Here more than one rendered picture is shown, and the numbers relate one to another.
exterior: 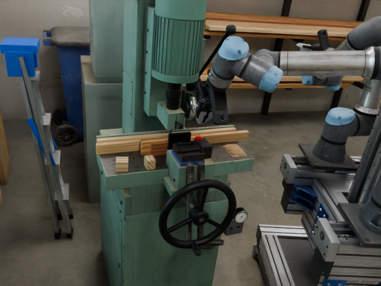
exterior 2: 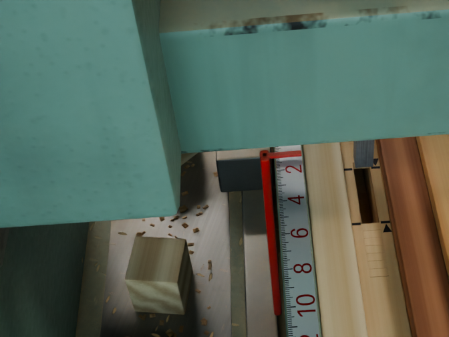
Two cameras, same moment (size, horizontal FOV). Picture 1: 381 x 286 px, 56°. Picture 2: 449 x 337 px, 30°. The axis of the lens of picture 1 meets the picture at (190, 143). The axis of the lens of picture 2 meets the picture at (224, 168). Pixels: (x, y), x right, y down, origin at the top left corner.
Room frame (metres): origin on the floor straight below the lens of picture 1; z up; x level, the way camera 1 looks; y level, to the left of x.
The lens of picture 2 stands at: (1.22, 0.36, 1.27)
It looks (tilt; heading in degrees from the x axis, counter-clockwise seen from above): 48 degrees down; 300
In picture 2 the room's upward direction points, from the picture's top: 8 degrees counter-clockwise
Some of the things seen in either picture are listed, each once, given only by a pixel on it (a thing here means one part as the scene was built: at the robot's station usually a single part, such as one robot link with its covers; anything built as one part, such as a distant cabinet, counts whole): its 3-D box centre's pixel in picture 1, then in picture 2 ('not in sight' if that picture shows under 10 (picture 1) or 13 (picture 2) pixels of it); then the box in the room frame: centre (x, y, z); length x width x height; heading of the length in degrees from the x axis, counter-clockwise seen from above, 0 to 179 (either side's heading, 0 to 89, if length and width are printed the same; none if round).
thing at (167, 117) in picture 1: (170, 116); (322, 43); (1.32, 0.09, 1.03); 0.14 x 0.07 x 0.09; 25
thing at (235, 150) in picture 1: (235, 148); not in sight; (1.33, -0.19, 0.91); 0.10 x 0.07 x 0.02; 25
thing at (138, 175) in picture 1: (180, 165); not in sight; (1.21, 0.03, 0.87); 0.61 x 0.30 x 0.06; 115
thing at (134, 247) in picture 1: (153, 229); not in sight; (1.41, 0.14, 0.36); 0.58 x 0.45 x 0.71; 25
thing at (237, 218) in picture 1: (238, 215); not in sight; (1.22, -0.24, 0.65); 0.06 x 0.04 x 0.08; 115
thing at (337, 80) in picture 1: (331, 78); not in sight; (1.84, -0.69, 1.11); 0.11 x 0.08 x 0.11; 110
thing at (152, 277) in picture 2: not in sight; (160, 275); (1.43, 0.11, 0.82); 0.04 x 0.03 x 0.04; 106
